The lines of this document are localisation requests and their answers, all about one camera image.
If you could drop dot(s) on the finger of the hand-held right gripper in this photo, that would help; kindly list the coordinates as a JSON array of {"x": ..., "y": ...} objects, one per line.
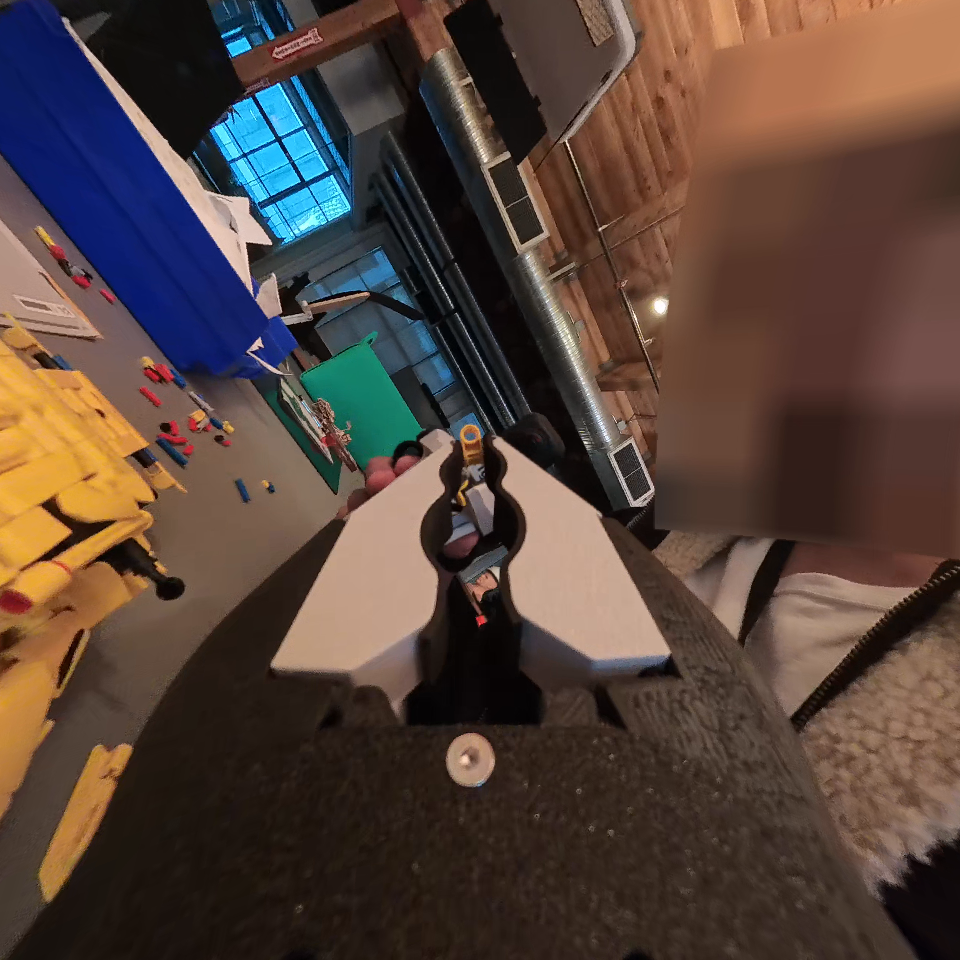
[{"x": 433, "y": 442}]

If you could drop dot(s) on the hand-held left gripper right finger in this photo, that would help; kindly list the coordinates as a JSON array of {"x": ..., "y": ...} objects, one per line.
[{"x": 585, "y": 600}]

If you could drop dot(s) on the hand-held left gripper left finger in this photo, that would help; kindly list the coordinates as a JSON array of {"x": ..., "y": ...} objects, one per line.
[{"x": 360, "y": 600}]

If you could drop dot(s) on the small yellow connector brick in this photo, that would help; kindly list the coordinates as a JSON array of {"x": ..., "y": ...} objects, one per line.
[{"x": 470, "y": 435}]

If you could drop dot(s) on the yellow brick model car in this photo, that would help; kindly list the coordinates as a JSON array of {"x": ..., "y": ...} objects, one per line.
[{"x": 60, "y": 465}]

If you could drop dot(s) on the yellow pointed panel brick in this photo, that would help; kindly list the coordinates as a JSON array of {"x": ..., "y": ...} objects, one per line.
[{"x": 82, "y": 817}]

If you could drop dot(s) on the instruction booklet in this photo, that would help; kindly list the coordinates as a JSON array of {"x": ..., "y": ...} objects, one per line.
[{"x": 45, "y": 315}]

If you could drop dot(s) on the person's right hand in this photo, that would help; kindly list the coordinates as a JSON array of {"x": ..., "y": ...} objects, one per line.
[{"x": 379, "y": 476}]

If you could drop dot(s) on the green plastic bin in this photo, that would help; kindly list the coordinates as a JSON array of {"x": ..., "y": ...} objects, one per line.
[{"x": 367, "y": 405}]

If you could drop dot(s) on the white air vent grille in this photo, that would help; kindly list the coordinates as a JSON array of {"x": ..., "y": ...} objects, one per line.
[
  {"x": 631, "y": 472},
  {"x": 517, "y": 202}
]

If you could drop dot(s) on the wooden document stand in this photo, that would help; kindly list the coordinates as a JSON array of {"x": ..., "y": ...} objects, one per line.
[{"x": 337, "y": 301}]

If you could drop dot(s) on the black ceiling pipe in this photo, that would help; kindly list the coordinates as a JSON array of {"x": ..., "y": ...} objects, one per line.
[{"x": 615, "y": 277}]

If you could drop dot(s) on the pile of small coloured bricks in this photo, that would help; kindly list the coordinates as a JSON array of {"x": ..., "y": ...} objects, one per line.
[{"x": 172, "y": 439}]

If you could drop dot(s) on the blue plastic bin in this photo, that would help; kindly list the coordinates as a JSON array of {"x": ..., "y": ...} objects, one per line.
[{"x": 112, "y": 187}]

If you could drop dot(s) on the silver ventilation duct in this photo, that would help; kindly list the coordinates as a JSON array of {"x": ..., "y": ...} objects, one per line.
[{"x": 555, "y": 330}]

